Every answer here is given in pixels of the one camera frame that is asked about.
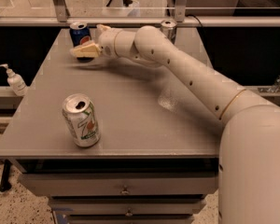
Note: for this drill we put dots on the metal rail frame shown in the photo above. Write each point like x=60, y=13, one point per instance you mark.
x=187, y=13

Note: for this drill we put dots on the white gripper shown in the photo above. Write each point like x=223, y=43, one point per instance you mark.
x=106, y=43

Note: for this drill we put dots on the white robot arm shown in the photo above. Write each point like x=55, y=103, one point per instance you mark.
x=249, y=153

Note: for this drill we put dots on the white pump bottle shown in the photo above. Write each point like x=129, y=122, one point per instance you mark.
x=15, y=81

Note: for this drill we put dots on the silver Red Bull can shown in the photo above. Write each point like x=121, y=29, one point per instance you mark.
x=168, y=27

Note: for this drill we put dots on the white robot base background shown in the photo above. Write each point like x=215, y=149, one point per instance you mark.
x=121, y=8

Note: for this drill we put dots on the white 7UP can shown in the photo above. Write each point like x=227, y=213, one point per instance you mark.
x=79, y=116

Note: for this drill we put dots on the blue Pepsi can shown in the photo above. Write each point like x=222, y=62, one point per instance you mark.
x=80, y=33

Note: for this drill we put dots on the black floor object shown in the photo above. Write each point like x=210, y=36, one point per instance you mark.
x=4, y=183

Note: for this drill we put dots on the grey drawer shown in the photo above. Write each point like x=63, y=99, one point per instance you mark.
x=86, y=185
x=127, y=207

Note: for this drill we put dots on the grey drawer cabinet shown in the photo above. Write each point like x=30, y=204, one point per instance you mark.
x=149, y=123

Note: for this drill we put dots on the metal bracket clamp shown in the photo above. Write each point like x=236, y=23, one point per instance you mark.
x=272, y=89

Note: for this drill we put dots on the top grey drawer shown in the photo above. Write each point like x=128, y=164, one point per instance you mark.
x=86, y=185

